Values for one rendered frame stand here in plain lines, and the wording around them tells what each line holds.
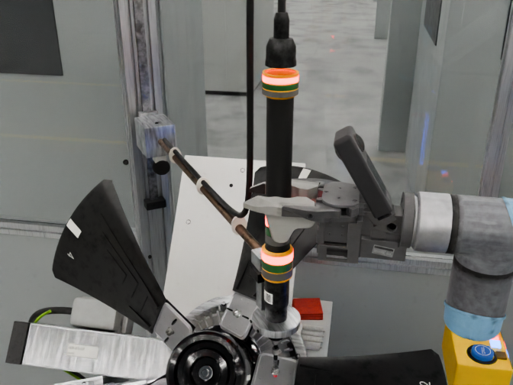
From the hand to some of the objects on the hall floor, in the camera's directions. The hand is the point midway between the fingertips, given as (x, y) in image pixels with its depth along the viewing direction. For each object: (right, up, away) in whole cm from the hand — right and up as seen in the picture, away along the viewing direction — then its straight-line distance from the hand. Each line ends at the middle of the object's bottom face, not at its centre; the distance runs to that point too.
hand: (256, 192), depth 75 cm
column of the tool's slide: (-27, -108, +121) cm, 165 cm away
